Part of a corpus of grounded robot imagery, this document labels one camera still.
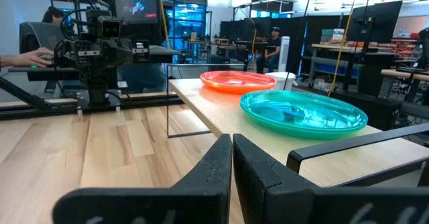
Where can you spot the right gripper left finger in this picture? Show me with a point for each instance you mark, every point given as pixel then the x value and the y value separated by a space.
pixel 161 207

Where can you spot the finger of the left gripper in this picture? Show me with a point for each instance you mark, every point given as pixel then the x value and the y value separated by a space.
pixel 107 53
pixel 123 53

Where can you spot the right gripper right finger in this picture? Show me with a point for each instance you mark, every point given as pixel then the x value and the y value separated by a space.
pixel 301 207

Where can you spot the translucent green plastic plate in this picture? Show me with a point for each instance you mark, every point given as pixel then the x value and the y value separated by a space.
pixel 301 133

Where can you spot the translucent blue plastic plate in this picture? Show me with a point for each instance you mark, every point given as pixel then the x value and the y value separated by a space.
pixel 301 111

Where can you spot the translucent orange plastic plate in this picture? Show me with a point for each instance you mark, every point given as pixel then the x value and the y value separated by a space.
pixel 238 81

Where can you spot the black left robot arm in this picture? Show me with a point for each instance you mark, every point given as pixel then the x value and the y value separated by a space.
pixel 100 86

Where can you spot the wooden shelf with black legs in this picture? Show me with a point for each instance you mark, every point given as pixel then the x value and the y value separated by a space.
pixel 214 103

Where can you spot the black desk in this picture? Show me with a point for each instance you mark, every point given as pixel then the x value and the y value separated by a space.
pixel 164 54

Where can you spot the person at desk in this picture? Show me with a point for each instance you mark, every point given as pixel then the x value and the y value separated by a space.
pixel 52 16

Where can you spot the grey office chair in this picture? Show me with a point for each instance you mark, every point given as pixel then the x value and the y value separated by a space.
pixel 37 36

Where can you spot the person's hand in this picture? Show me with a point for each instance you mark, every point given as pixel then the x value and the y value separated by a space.
pixel 33 59

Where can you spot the computer monitor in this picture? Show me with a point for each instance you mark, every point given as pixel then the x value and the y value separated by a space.
pixel 135 2

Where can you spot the white plastic bucket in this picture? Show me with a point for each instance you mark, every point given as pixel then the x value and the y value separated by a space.
pixel 279 80

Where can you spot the seated person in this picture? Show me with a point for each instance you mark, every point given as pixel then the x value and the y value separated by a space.
pixel 271 49

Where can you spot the white tower fan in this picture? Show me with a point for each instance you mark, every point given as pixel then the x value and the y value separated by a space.
pixel 284 53

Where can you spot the wooden work table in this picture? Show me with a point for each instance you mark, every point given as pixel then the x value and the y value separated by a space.
pixel 335 48

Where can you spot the red storage bins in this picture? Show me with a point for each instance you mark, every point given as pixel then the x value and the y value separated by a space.
pixel 399 46

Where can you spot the black monitor on stand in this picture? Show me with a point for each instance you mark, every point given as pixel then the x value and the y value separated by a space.
pixel 375 21

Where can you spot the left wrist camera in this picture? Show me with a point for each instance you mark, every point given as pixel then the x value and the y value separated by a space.
pixel 110 27

